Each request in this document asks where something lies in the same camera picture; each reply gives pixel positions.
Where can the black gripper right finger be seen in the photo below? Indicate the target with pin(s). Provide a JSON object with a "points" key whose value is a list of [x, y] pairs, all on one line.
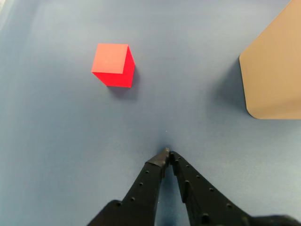
{"points": [[202, 202]]}

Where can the tan metal square box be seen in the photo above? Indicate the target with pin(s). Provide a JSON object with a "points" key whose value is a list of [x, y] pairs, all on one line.
{"points": [[275, 70]]}

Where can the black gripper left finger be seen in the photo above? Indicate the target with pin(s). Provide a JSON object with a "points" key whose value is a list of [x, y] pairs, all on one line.
{"points": [[141, 193]]}

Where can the blue grey table cloth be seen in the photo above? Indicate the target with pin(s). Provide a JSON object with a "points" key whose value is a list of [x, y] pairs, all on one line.
{"points": [[58, 141]]}

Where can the red cube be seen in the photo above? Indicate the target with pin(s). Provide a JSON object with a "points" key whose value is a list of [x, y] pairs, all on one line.
{"points": [[110, 61]]}

